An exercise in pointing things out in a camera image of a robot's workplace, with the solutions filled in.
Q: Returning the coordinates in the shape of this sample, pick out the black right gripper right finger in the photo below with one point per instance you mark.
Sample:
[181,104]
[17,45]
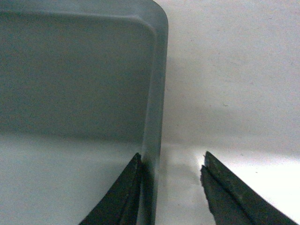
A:
[232,202]

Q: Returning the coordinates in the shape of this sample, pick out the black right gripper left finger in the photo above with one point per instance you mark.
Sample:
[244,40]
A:
[120,204]

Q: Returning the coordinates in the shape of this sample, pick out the grey rectangular serving tray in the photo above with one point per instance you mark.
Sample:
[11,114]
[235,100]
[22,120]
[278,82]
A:
[81,92]

